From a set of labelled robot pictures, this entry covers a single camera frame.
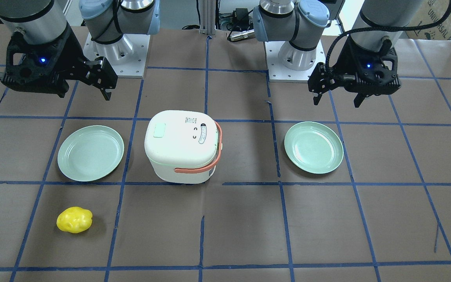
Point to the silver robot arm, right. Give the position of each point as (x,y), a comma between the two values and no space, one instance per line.
(42,21)

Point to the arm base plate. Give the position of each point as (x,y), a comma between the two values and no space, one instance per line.
(127,56)
(288,74)

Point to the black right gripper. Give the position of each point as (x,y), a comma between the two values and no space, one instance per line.
(73,58)

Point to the green plate near right arm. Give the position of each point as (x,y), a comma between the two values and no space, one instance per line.
(90,153)

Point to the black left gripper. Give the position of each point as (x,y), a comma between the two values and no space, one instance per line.
(343,64)

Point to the green plate near left arm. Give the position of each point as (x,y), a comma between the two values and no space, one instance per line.
(313,147)

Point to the silver robot arm, left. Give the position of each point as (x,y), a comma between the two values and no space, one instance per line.
(301,23)

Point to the yellow lemon toy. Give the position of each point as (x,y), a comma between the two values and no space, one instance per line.
(74,220)

